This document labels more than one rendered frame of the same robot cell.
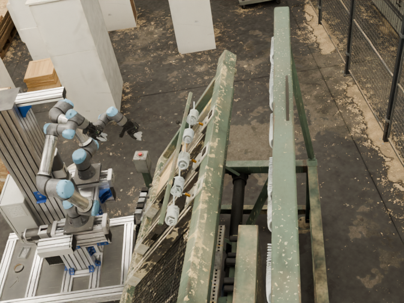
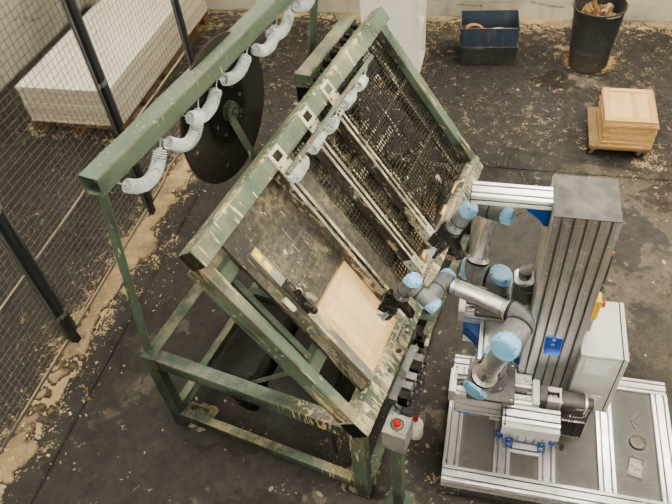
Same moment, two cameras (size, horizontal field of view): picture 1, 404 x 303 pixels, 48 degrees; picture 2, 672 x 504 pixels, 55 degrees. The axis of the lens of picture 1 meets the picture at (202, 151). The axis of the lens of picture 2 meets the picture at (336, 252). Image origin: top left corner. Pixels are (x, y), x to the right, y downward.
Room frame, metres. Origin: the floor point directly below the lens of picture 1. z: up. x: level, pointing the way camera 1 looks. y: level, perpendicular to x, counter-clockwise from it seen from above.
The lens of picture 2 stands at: (4.55, 0.73, 3.77)
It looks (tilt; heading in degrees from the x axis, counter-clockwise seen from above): 47 degrees down; 194
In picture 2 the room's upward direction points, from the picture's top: 7 degrees counter-clockwise
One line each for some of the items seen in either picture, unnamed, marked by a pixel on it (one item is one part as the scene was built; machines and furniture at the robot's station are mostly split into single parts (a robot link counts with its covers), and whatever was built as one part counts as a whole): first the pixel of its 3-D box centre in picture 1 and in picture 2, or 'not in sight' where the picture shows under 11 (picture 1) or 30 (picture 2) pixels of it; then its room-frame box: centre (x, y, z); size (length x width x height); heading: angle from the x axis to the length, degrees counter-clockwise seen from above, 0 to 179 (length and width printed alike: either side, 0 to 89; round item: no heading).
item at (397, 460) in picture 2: (153, 196); (398, 473); (3.06, 0.55, 0.38); 0.06 x 0.06 x 0.75; 76
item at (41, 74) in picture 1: (45, 77); not in sight; (6.10, 2.09, 0.15); 0.61 x 0.52 x 0.31; 177
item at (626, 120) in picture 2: not in sight; (619, 120); (-0.51, 2.17, 0.20); 0.61 x 0.53 x 0.40; 177
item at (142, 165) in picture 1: (142, 162); (397, 433); (3.06, 0.55, 0.84); 0.12 x 0.12 x 0.18; 76
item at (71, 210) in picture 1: (73, 205); (499, 279); (2.33, 1.00, 1.20); 0.13 x 0.12 x 0.14; 69
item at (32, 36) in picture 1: (52, 35); not in sight; (7.00, 2.04, 0.36); 0.80 x 0.58 x 0.72; 177
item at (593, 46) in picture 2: not in sight; (593, 34); (-1.81, 2.06, 0.33); 0.52 x 0.51 x 0.65; 177
